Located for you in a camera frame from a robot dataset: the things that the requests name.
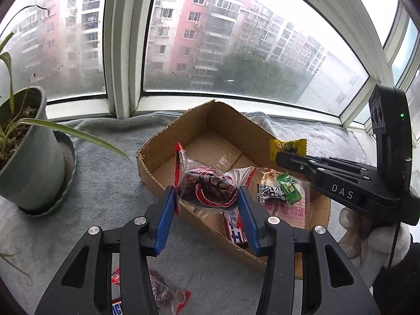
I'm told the person's right forearm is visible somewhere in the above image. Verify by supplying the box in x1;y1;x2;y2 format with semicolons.
372;230;420;315

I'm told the pink bread packet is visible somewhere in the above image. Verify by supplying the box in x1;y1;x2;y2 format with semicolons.
259;167;311;228

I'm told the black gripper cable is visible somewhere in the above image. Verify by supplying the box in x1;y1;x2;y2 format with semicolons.
387;221;402;268

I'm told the green spider plant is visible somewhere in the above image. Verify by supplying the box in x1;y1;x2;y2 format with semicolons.
0;5;132;171

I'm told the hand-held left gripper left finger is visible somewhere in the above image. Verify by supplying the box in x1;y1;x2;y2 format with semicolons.
34;186;178;315

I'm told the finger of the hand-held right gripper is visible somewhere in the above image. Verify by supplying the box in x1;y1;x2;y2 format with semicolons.
308;156;378;172
275;152;332;179

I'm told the cardboard box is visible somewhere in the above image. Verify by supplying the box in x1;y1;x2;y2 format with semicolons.
136;100;331;279

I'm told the green pot saucer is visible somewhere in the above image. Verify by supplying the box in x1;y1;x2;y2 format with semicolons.
18;129;77;217

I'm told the small green snack packet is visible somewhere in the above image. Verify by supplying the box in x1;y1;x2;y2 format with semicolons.
276;171;303;204

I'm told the black and white snack packet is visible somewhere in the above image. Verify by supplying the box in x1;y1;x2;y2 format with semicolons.
256;183;291;204

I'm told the clear packet of red dates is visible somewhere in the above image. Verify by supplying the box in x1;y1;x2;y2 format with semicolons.
111;267;191;315
174;142;256;215

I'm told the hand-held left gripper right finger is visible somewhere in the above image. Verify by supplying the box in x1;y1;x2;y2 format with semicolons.
236;186;381;315

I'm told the spider plant offshoot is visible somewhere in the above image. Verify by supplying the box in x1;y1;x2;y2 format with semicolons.
0;249;33;287

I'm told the person's right hand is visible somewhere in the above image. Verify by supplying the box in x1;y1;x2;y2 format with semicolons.
338;207;412;289

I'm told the small yellow candy packet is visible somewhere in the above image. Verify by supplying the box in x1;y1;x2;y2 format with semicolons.
270;139;307;161

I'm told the green plastic flower pot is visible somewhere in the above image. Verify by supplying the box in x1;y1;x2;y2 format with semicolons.
0;86;66;212

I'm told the white window frame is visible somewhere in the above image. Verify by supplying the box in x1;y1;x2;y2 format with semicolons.
0;0;420;135

